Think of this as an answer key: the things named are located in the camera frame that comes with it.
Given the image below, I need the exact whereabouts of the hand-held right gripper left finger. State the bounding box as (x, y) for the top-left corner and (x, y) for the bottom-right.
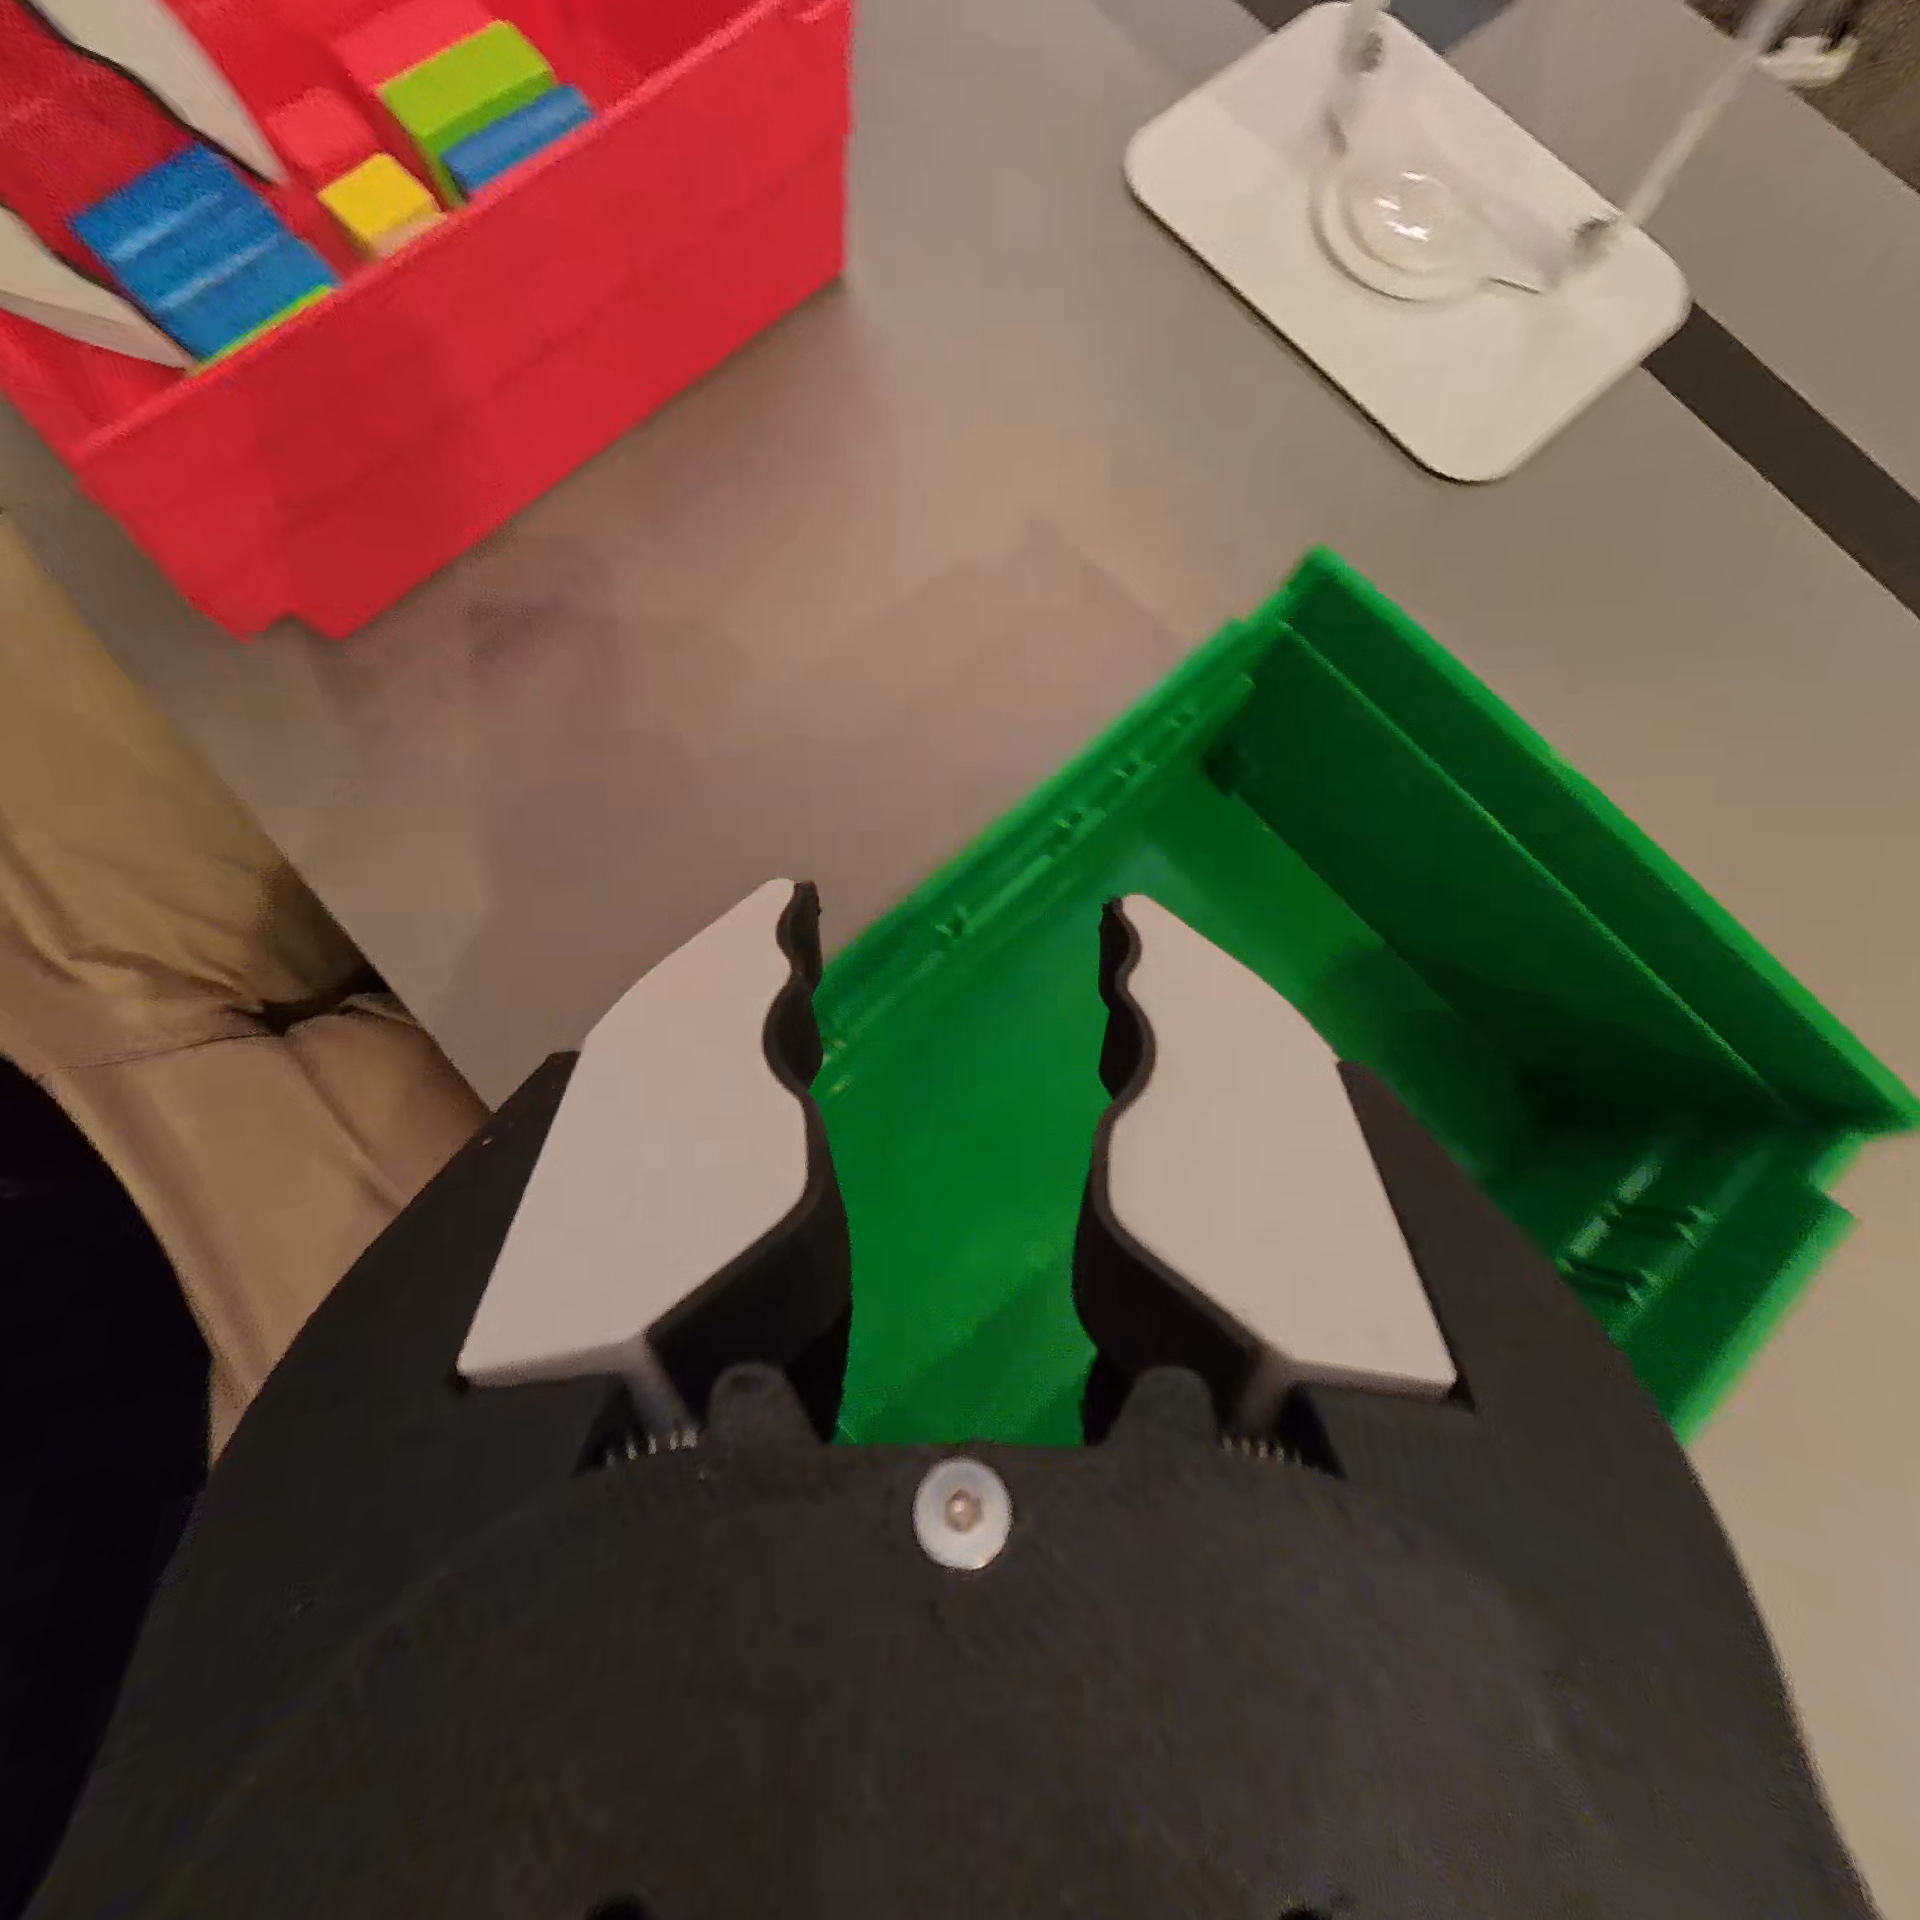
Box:
(457, 881), (859, 1445)

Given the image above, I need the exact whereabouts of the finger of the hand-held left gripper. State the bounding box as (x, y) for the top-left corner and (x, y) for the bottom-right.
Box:
(30, 0), (289, 189)
(0, 209), (197, 371)

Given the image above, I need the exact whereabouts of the red plastic bin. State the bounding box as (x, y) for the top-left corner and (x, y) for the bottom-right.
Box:
(0, 0), (858, 645)

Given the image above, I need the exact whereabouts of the green plastic bin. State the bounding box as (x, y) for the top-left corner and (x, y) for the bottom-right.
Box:
(809, 547), (1920, 1449)

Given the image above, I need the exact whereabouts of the clear glass stand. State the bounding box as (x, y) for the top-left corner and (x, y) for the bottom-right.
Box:
(1318, 0), (1802, 302)

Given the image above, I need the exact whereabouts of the pile of coloured wooden blocks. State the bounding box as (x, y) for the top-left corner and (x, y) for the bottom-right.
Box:
(67, 0), (595, 360)

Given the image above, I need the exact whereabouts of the beige sofa cushion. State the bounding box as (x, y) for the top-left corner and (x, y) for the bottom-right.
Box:
(0, 516), (490, 1449)

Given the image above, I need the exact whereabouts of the white stand base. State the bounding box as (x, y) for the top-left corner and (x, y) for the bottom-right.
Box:
(1125, 0), (1695, 484)

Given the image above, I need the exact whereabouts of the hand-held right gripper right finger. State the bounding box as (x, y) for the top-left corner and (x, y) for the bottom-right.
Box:
(1070, 895), (1461, 1445)

